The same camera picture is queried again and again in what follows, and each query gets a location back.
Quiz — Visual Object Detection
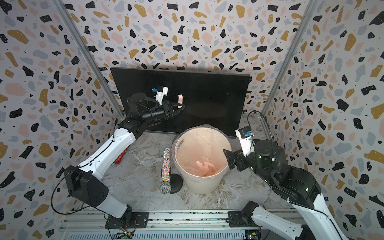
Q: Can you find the black computer monitor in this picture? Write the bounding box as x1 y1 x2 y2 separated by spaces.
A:
111 68 251 138

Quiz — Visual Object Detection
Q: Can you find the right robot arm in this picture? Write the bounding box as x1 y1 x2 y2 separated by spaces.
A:
223 140 347 240

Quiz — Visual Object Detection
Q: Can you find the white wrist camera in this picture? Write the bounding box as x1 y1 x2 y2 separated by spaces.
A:
235 126 254 157
152 86 169 106

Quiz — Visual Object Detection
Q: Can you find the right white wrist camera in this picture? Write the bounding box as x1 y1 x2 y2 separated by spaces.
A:
235 126 254 157

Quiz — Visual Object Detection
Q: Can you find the red glitter microphone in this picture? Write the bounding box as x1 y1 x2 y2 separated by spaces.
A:
114 148 128 165

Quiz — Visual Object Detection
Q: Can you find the green circuit board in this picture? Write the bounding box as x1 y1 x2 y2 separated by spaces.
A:
245 230 261 240
112 232 134 240

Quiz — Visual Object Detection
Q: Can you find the left aluminium corner post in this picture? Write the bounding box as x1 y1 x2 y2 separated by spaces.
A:
51 0 124 119

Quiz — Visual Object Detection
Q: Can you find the cream waste bin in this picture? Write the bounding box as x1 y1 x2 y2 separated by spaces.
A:
174 127 233 195

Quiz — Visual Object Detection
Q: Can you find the clear plastic bin liner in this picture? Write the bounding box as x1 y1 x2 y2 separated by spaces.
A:
171 123 234 181

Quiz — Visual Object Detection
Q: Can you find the pile of pink notes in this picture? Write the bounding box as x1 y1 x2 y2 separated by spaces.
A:
196 161 216 177

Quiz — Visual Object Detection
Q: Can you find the left green circuit board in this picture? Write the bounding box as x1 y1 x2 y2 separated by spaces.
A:
112 232 134 240

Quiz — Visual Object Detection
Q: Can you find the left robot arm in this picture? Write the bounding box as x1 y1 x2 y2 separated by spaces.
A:
64 89 185 221

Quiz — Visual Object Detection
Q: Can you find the right aluminium corner post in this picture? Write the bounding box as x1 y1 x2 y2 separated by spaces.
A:
262 0 319 116

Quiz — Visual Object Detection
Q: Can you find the right green circuit board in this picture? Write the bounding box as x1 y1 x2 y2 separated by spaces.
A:
245 230 261 240

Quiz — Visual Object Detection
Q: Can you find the sparkly handheld microphone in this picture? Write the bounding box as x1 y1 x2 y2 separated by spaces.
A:
160 148 172 195

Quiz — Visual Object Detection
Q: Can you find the black round microphone stand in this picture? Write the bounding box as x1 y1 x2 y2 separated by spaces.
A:
170 174 183 194

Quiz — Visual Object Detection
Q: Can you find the aluminium corner post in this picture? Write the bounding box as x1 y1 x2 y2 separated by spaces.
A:
51 0 124 119
262 0 319 116

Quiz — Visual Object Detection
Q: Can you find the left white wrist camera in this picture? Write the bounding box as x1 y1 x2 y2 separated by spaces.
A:
152 86 169 106

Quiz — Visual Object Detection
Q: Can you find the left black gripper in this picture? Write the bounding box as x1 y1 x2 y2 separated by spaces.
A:
141 101 185 124

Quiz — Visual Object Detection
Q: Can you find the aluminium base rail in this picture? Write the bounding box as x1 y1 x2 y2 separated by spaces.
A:
59 210 282 240

